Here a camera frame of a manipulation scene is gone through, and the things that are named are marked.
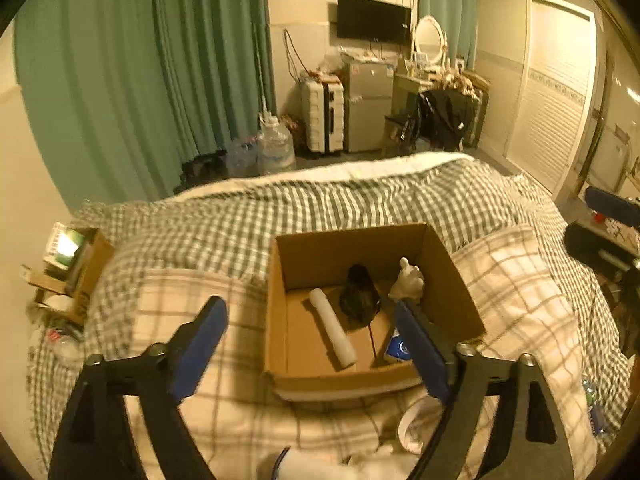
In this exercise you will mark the dressing table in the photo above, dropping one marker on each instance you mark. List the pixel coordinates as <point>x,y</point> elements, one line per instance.
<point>407,90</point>

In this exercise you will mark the black computer mouse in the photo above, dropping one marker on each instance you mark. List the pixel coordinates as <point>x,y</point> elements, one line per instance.
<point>359,295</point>

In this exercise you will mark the white oval vanity mirror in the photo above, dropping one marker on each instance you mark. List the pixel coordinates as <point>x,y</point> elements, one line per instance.
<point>429,35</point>

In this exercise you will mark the open cardboard box with items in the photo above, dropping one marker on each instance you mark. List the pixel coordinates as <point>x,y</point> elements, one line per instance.
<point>87,270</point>

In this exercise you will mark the clear plastic bottle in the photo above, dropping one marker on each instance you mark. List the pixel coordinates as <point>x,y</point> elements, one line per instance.
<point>65,342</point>

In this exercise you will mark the white suitcase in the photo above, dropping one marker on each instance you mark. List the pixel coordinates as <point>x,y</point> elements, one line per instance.
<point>322,117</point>

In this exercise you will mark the brown cardboard box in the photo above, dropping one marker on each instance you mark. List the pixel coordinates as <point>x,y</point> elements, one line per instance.
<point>320,255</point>

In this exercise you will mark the black side table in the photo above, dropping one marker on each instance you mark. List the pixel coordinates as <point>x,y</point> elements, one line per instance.
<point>592,245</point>

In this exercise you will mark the green capped plastic bottle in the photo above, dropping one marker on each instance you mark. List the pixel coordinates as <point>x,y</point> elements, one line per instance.
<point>595,407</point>

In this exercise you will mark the white sliding wardrobe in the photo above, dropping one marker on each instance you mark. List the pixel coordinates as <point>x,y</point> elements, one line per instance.
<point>545,85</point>

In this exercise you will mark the white cylinder roll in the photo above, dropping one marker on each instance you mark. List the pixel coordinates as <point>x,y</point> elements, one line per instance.
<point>332,327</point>

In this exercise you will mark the narrow green curtain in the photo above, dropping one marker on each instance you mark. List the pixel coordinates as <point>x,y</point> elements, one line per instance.
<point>447,5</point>

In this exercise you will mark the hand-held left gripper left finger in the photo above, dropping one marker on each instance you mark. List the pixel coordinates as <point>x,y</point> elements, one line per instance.
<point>200,345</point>

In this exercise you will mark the silver small fridge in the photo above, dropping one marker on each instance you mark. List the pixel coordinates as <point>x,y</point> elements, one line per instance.
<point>367,105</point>

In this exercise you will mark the white cloth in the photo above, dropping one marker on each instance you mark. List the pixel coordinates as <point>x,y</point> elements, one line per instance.
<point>320,465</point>

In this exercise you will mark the green checked blanket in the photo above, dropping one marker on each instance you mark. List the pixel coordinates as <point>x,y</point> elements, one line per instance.
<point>225,220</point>

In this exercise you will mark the blue and white small box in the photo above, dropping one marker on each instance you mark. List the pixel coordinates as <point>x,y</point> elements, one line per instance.
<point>397,349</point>

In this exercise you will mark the black wall television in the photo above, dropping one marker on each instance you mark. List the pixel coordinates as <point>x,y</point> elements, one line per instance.
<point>372,17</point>

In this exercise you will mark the wide green curtain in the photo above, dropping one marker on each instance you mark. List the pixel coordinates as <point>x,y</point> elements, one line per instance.
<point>130,70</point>

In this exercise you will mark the clear water jug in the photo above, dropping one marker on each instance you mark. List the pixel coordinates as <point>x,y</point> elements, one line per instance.
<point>275,147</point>

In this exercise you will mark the black clothes pile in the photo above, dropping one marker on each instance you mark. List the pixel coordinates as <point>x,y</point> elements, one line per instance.
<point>445,115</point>

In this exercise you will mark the white hand figurine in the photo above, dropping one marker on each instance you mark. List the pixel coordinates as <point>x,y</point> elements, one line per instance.
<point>407,282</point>

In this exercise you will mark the white tape roll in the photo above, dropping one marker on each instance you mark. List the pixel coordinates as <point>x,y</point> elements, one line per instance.
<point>412,425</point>

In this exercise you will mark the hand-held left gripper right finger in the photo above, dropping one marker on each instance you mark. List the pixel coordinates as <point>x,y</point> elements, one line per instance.
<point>420,355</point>

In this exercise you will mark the beige plaid blanket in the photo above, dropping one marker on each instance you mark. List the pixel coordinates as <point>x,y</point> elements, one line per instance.
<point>240,410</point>

